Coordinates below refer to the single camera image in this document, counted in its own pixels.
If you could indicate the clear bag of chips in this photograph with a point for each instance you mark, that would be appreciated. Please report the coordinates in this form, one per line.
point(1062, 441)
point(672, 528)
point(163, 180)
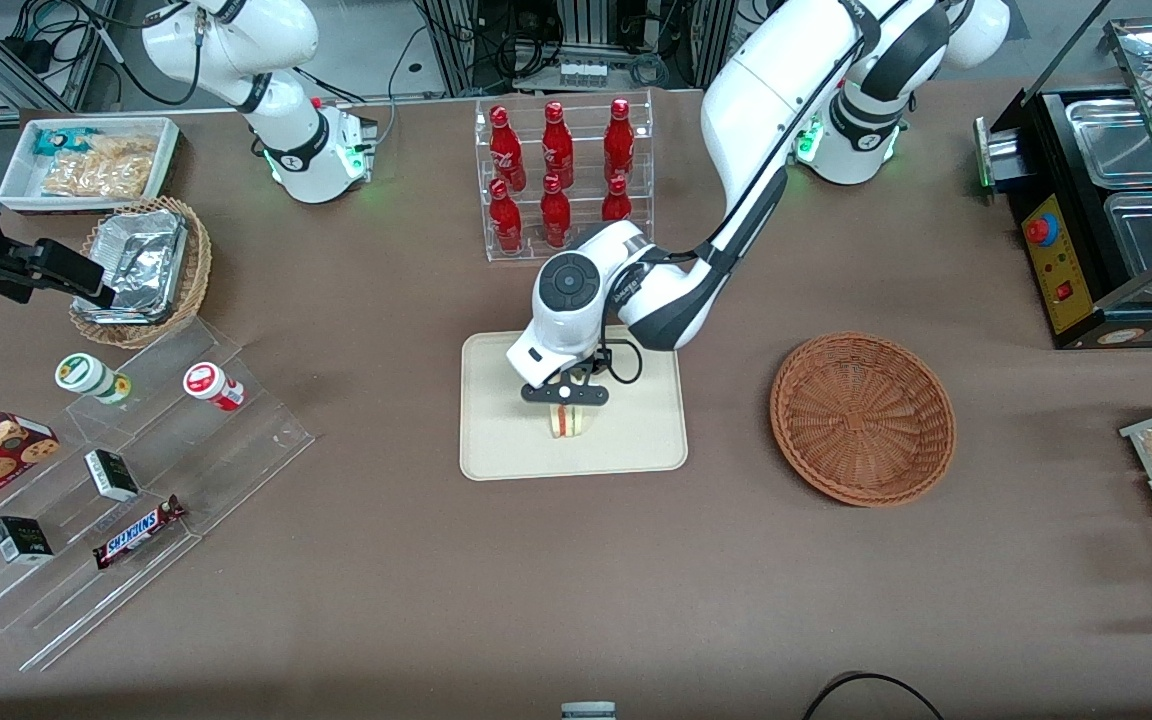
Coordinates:
point(101, 170)

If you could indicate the black hot food warmer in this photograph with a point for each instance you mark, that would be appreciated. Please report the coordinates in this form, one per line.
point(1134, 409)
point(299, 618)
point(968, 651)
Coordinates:
point(1066, 290)

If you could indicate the grey device at edge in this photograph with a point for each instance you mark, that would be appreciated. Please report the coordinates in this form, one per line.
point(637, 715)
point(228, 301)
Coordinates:
point(588, 711)

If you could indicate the clear acrylic bottle rack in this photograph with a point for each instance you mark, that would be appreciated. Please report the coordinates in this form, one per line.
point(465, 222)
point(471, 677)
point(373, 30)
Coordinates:
point(586, 245)

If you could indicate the clear acrylic stepped display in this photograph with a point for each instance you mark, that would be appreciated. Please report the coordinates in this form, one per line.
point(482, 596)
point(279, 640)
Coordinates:
point(186, 470)

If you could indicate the aluminium foil container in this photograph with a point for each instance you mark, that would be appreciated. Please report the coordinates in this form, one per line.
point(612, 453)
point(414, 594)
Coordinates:
point(141, 265)

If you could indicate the teal snack packet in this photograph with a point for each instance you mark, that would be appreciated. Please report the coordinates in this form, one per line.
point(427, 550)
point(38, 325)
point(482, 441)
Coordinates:
point(61, 140)

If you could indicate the red lidded white cup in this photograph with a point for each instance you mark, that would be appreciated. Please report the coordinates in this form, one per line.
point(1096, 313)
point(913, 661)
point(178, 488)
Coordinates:
point(211, 385)

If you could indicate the white rectangular snack bin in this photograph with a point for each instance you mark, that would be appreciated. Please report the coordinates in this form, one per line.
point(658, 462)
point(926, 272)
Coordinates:
point(16, 185)

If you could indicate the red emergency stop button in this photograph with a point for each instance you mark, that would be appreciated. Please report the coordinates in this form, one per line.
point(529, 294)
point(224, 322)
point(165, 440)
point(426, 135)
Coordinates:
point(1041, 229)

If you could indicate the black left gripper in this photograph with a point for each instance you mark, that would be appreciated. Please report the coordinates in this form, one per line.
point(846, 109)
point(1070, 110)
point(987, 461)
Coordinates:
point(588, 366)

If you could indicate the triangular sandwich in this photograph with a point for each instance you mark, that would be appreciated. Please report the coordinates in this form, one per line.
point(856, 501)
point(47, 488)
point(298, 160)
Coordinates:
point(568, 422)

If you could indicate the small black carton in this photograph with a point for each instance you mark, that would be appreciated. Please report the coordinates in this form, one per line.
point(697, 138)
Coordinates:
point(21, 540)
point(112, 475)

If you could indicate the round brown wicker basket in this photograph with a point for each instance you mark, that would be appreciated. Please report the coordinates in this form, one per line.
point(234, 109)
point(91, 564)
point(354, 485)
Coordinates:
point(861, 420)

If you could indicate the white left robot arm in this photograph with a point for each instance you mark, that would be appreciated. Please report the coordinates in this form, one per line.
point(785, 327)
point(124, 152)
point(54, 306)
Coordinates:
point(796, 90)

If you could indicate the oval light wicker basket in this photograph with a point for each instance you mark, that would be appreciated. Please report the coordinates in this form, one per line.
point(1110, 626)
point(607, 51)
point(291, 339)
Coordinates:
point(198, 270)

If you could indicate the snickers chocolate bar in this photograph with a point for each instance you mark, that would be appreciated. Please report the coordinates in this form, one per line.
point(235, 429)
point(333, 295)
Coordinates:
point(139, 532)

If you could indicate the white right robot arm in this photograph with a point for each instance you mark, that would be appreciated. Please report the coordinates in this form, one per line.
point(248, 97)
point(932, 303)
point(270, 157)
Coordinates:
point(286, 120)

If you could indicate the beige plastic tray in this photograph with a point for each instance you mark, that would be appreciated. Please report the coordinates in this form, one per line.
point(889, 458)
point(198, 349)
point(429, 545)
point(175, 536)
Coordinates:
point(636, 430)

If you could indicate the white power strip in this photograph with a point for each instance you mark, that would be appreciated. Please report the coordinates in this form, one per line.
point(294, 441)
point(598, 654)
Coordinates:
point(583, 74)

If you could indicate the green lidded white cup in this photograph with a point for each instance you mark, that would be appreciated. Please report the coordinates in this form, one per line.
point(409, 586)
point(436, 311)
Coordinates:
point(86, 375)

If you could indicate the red cola bottle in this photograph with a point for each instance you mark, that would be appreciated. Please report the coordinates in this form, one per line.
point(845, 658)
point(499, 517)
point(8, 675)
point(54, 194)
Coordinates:
point(506, 150)
point(555, 218)
point(506, 222)
point(616, 200)
point(557, 148)
point(619, 142)

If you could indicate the aluminium frame rail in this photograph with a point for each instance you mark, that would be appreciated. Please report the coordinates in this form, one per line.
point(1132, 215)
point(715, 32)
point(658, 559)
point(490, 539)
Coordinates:
point(36, 60)

